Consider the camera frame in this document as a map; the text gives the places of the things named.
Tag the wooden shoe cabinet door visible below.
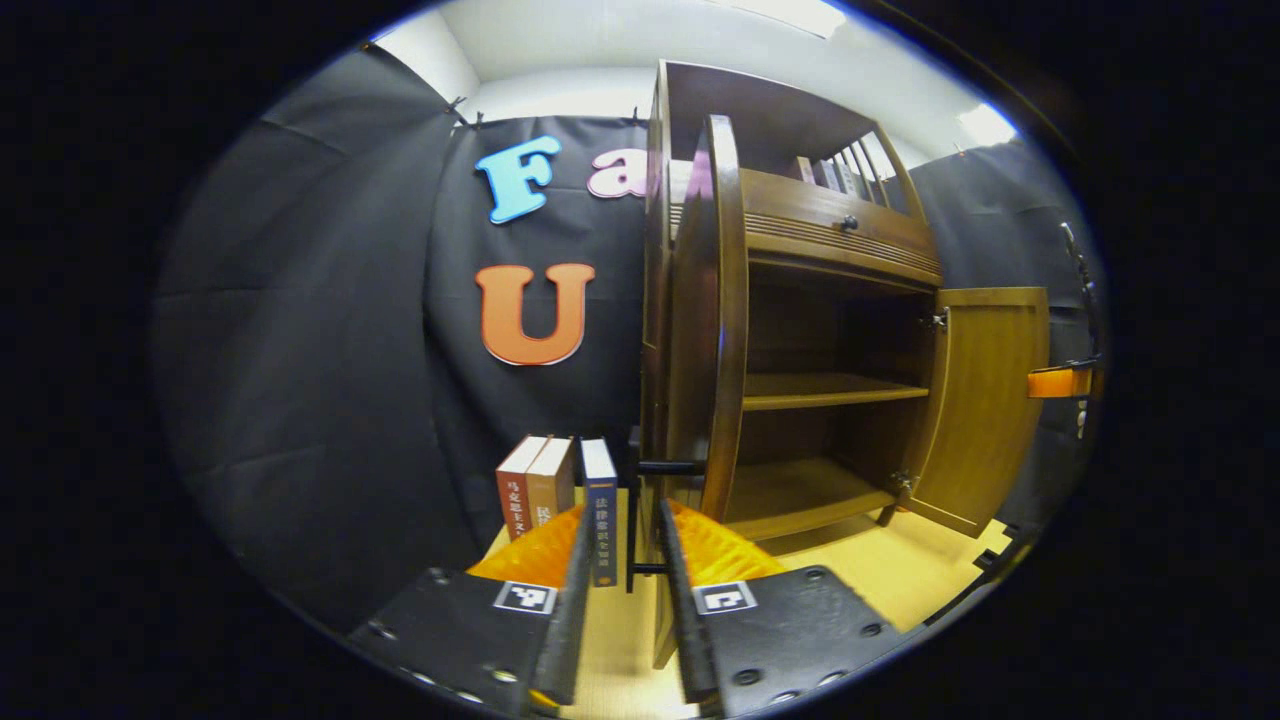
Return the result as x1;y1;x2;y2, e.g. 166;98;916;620
905;287;1051;539
650;113;751;669

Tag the black door handle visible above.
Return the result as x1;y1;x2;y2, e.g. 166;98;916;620
625;425;706;593

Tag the red book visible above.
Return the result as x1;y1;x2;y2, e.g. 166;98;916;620
495;435;551;541

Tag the ceiling light panel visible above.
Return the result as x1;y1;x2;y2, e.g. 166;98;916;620
955;103;1019;148

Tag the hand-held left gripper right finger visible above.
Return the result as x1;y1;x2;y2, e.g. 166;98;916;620
655;498;901;718

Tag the wooden double-door shoe cabinet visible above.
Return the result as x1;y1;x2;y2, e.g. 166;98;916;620
630;60;1051;671

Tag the brown book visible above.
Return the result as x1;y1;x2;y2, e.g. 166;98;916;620
525;437;576;521

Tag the blue book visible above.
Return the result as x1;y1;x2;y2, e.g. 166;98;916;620
581;438;619;588

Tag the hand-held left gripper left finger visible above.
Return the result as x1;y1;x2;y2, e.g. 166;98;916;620
348;503;593;718

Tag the wooden cabinet drawer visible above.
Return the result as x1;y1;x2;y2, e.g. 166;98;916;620
740;168;943;286

